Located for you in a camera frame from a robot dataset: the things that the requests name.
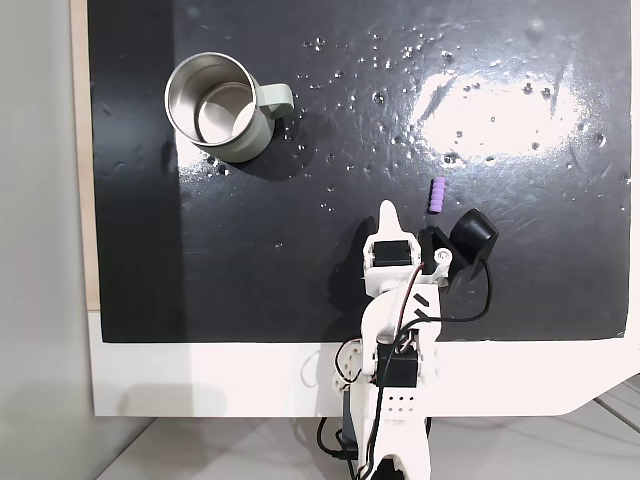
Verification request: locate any purple ribbed pen grip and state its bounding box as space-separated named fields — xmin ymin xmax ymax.
xmin=428 ymin=176 xmax=447 ymax=215

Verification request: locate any steel mug with green outside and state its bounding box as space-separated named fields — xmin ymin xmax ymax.
xmin=163 ymin=51 xmax=295 ymax=164

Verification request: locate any black table mat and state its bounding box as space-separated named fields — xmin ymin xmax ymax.
xmin=87 ymin=0 xmax=632 ymax=345

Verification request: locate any pale wooden board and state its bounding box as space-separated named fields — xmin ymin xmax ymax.
xmin=69 ymin=0 xmax=104 ymax=314

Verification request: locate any black oval camera box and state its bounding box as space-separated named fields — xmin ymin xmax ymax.
xmin=446 ymin=208 xmax=501 ymax=297

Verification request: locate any black camera cable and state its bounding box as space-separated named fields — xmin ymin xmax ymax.
xmin=316 ymin=252 xmax=495 ymax=480

